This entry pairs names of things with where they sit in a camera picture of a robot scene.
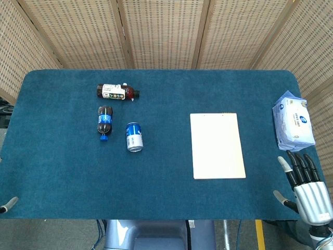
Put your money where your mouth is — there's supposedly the light blue robot torso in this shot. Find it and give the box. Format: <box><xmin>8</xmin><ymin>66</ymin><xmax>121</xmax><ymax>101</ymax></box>
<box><xmin>103</xmin><ymin>219</ymin><xmax>216</xmax><ymax>250</ymax></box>

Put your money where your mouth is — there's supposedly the brown tea bottle white label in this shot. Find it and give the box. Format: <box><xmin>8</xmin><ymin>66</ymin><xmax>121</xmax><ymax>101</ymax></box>
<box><xmin>96</xmin><ymin>82</ymin><xmax>140</xmax><ymax>102</ymax></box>

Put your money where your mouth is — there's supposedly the blue cable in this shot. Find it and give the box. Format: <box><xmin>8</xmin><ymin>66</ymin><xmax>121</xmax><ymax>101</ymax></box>
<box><xmin>236</xmin><ymin>220</ymin><xmax>242</xmax><ymax>250</ymax></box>
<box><xmin>93</xmin><ymin>219</ymin><xmax>108</xmax><ymax>250</ymax></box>

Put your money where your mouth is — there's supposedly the blue white tissue pack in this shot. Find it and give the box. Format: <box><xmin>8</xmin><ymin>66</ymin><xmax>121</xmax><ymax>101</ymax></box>
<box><xmin>272</xmin><ymin>90</ymin><xmax>316</xmax><ymax>152</ymax></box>

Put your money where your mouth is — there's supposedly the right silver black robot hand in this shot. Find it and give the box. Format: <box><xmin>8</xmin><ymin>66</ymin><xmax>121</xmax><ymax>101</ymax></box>
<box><xmin>272</xmin><ymin>150</ymin><xmax>333</xmax><ymax>226</ymax></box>

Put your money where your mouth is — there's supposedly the cola bottle blue cap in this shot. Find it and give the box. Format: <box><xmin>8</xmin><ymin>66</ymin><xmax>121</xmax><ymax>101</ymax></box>
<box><xmin>97</xmin><ymin>105</ymin><xmax>114</xmax><ymax>142</ymax></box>

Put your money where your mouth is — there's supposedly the blue white drink can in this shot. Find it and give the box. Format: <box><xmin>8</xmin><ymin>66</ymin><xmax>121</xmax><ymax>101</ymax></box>
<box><xmin>125</xmin><ymin>122</ymin><xmax>144</xmax><ymax>153</ymax></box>

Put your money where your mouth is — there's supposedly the cream spiral notebook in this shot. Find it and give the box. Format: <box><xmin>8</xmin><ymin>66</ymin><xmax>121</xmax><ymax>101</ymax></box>
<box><xmin>189</xmin><ymin>112</ymin><xmax>247</xmax><ymax>180</ymax></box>

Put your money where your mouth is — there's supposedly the black cable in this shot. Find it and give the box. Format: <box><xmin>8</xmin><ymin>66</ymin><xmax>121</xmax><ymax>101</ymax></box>
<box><xmin>185</xmin><ymin>220</ymin><xmax>193</xmax><ymax>250</ymax></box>

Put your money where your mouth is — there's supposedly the metal table leg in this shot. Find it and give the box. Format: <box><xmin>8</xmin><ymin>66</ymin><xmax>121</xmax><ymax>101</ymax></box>
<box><xmin>222</xmin><ymin>220</ymin><xmax>232</xmax><ymax>250</ymax></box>

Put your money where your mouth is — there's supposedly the blue table cloth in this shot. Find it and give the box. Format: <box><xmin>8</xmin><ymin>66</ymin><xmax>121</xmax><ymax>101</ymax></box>
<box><xmin>0</xmin><ymin>69</ymin><xmax>329</xmax><ymax>221</ymax></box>

